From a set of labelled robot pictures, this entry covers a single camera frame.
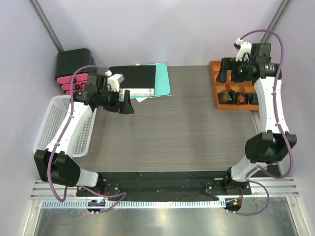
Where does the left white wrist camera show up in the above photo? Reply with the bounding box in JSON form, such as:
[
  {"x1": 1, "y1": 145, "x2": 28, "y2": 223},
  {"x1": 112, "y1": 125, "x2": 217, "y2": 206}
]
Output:
[{"x1": 104, "y1": 70, "x2": 125, "y2": 92}]

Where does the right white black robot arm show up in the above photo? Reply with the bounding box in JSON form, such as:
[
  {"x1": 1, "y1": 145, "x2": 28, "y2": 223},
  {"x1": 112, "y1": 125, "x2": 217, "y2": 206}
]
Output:
[{"x1": 217, "y1": 39, "x2": 297, "y2": 195}]

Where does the black pink drawer organizer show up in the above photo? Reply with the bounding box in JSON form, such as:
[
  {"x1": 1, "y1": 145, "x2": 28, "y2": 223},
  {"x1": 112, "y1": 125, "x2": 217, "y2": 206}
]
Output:
[{"x1": 55, "y1": 48, "x2": 97, "y2": 95}]

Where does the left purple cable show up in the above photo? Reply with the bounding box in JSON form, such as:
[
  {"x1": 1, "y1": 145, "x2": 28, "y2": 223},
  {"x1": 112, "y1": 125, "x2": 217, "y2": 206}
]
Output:
[{"x1": 47, "y1": 65, "x2": 127, "y2": 212}]

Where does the black notebook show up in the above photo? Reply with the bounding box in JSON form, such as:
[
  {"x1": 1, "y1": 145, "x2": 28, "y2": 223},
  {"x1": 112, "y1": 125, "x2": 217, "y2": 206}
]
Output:
[{"x1": 109, "y1": 65, "x2": 156, "y2": 97}]

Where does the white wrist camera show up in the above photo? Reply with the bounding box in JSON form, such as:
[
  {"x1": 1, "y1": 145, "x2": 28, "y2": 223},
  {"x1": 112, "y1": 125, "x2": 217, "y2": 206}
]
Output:
[
  {"x1": 234, "y1": 38, "x2": 252, "y2": 61},
  {"x1": 104, "y1": 70, "x2": 125, "y2": 92}
]

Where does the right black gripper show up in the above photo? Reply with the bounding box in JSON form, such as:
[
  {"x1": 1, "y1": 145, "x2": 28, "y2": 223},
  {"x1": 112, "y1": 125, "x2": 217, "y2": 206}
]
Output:
[{"x1": 216, "y1": 58, "x2": 253, "y2": 84}]

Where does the orange compartment tray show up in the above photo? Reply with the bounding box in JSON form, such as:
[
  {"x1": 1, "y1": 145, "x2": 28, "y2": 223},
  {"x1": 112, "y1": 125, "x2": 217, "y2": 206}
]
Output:
[{"x1": 209, "y1": 61, "x2": 259, "y2": 111}]

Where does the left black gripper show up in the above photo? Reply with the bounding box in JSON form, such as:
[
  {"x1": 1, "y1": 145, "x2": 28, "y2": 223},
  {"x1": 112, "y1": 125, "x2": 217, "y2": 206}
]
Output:
[{"x1": 98, "y1": 87, "x2": 134, "y2": 114}]

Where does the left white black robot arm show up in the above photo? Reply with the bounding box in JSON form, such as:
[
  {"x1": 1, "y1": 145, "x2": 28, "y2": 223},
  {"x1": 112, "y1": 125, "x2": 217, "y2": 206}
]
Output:
[{"x1": 34, "y1": 71, "x2": 134, "y2": 196}]

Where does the white perforated plastic basket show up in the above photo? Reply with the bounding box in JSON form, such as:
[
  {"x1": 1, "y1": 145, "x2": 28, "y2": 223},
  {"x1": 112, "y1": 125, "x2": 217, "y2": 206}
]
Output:
[{"x1": 32, "y1": 95, "x2": 96, "y2": 157}]

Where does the rolled tie orange leaf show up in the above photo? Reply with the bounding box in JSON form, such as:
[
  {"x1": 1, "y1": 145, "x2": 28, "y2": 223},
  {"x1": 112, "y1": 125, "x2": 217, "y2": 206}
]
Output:
[{"x1": 232, "y1": 91, "x2": 248, "y2": 105}]

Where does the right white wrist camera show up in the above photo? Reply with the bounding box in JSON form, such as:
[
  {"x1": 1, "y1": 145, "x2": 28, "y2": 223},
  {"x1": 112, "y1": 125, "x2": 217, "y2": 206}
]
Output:
[{"x1": 234, "y1": 38, "x2": 252, "y2": 61}]

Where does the rolled dark blue tie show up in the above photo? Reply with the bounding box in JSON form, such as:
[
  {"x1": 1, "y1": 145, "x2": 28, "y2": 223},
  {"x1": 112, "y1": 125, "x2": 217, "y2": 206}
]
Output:
[{"x1": 246, "y1": 93, "x2": 259, "y2": 105}]

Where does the white slotted cable duct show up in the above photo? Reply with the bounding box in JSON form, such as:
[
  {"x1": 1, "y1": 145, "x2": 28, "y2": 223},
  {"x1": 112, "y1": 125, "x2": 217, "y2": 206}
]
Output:
[{"x1": 41, "y1": 199, "x2": 226, "y2": 209}]

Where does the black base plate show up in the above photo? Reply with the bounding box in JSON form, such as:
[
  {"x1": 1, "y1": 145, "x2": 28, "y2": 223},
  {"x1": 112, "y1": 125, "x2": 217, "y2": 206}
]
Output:
[{"x1": 90, "y1": 171, "x2": 252, "y2": 197}]

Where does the aluminium rail frame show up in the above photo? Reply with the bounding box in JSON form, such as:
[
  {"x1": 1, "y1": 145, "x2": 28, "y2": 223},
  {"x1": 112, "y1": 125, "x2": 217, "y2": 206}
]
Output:
[{"x1": 31, "y1": 177, "x2": 299, "y2": 199}]

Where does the floral patterned necktie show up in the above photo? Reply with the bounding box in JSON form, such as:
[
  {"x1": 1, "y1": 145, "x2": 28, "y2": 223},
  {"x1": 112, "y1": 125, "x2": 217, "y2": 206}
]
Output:
[{"x1": 218, "y1": 90, "x2": 234, "y2": 104}]

